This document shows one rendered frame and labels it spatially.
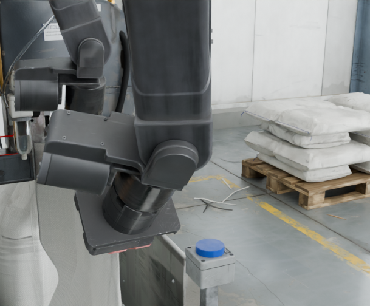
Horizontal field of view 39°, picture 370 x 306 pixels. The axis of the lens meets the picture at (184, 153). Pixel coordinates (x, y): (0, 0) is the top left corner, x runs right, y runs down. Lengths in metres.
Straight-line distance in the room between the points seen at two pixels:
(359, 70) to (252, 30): 1.64
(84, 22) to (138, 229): 0.30
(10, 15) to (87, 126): 0.55
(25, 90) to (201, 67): 0.42
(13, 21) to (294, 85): 5.49
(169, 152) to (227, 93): 5.44
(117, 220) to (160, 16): 0.25
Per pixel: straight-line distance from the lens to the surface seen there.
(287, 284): 2.70
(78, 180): 0.45
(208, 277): 1.07
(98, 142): 0.43
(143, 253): 1.57
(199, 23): 0.33
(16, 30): 0.96
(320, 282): 2.75
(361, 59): 6.84
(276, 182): 3.85
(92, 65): 0.71
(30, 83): 0.74
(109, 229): 0.53
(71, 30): 0.71
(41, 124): 1.02
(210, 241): 1.10
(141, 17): 0.33
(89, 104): 0.75
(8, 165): 1.00
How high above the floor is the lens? 1.33
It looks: 16 degrees down
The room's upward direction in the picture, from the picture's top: straight up
